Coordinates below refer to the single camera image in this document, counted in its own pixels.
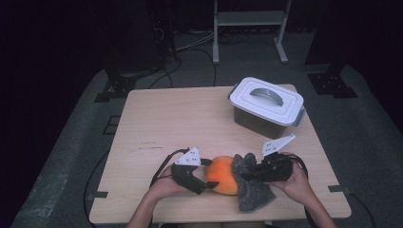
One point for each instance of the white metal stand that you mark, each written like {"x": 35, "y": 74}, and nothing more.
{"x": 218, "y": 19}

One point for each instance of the person's left hand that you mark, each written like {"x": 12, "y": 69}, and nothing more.
{"x": 164, "y": 188}

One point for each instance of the person's right hand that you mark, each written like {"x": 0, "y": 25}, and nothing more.
{"x": 296, "y": 188}

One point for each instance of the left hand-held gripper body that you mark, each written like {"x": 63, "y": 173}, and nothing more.
{"x": 188, "y": 158}

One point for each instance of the brown transparent storage box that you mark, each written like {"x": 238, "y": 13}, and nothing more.
{"x": 256, "y": 125}

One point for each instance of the orange plush toy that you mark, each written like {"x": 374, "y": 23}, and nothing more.
{"x": 221, "y": 175}

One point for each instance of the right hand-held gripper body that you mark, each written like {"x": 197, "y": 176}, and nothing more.
{"x": 275, "y": 169}

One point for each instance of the dark tape strip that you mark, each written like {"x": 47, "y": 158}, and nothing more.
{"x": 96, "y": 195}
{"x": 339, "y": 189}

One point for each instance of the grey fuzzy cloth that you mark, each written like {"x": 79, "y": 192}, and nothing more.
{"x": 253, "y": 196}

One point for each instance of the black stand base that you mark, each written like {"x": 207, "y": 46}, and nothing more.
{"x": 117, "y": 87}
{"x": 332, "y": 84}

